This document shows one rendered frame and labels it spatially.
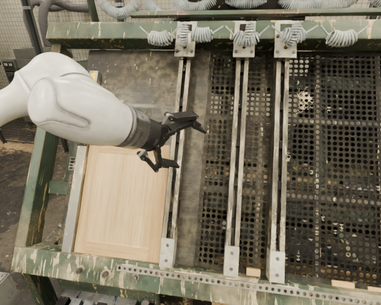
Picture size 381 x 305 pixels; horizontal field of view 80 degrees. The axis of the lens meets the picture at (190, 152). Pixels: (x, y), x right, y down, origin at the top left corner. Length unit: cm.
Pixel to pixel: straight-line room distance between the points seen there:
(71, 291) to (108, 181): 55
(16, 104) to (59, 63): 11
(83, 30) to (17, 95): 99
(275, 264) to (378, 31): 113
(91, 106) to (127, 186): 83
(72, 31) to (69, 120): 115
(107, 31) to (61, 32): 26
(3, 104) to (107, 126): 21
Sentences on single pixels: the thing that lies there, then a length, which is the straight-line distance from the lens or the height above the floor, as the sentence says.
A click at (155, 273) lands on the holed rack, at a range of 118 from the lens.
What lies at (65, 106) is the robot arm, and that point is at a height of 175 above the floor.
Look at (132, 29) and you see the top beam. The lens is 138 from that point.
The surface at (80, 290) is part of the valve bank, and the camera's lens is 140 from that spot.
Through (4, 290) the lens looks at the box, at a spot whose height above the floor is 88.
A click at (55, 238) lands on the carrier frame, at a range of 163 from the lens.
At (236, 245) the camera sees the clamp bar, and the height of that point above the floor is 103.
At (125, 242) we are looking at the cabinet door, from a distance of 123.
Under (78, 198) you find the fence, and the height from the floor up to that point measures 112.
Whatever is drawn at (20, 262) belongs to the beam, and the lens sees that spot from 150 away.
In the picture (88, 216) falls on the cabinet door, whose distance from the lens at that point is 129.
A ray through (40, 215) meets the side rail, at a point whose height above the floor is 99.
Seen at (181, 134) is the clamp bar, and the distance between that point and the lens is 110.
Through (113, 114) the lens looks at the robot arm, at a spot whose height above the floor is 172.
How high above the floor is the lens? 184
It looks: 27 degrees down
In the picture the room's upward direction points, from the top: straight up
